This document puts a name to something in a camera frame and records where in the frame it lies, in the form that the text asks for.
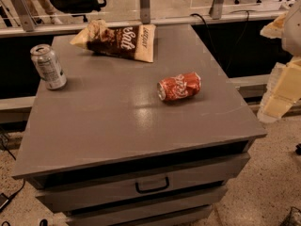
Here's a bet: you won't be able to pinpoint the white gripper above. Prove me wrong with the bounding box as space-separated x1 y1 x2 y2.
257 0 301 123

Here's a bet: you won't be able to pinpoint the red crushed coke can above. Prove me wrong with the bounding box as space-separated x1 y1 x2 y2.
157 72 201 102

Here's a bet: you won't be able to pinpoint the brown salt chip bag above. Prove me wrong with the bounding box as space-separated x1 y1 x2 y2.
71 20 156 63

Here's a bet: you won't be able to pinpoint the silver soda can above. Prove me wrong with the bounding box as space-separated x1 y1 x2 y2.
30 44 67 90

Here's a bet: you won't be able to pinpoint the grey drawer cabinet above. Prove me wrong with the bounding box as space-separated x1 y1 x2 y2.
13 24 265 226

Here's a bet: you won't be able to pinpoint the person legs in khaki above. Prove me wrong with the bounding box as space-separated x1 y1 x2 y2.
24 0 62 24

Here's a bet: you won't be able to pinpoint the black cable on rail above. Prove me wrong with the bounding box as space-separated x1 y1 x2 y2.
189 9 251 73

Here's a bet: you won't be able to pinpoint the black drawer handle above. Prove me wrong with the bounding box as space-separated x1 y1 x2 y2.
135 176 170 194

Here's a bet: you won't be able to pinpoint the black floor cable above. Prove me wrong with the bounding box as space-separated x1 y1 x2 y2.
0 132 26 214

